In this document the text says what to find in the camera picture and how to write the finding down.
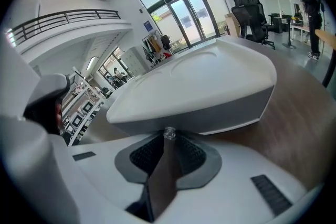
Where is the white box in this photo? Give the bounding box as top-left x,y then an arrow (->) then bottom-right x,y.
106,36 -> 278,124

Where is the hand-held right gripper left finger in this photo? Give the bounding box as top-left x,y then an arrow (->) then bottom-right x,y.
67,133 -> 165,224

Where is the round pedestal table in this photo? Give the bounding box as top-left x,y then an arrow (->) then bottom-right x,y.
281,17 -> 298,50

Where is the white storage shelf rack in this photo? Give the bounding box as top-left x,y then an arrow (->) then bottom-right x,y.
59,67 -> 109,147

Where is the glass double door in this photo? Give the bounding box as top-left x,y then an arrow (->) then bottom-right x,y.
167,0 -> 219,48

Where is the white drawer with clear knob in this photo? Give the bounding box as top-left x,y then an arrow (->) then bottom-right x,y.
112,85 -> 276,140

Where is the black mesh office chair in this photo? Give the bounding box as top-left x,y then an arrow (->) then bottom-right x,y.
233,0 -> 263,8
230,4 -> 276,50

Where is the black balcony railing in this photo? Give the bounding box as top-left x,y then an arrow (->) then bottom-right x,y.
5,8 -> 122,47

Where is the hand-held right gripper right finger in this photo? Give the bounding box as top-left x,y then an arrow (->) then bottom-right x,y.
156,132 -> 323,224

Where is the clothes rack with garments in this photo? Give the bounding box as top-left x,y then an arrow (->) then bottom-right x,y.
141,29 -> 174,66

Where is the white desk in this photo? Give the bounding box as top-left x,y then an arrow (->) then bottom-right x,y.
290,22 -> 313,44

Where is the brown cardboard box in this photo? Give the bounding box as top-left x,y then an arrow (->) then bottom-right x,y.
224,13 -> 241,38

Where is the wooden side table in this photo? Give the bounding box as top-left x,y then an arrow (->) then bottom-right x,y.
314,28 -> 336,89

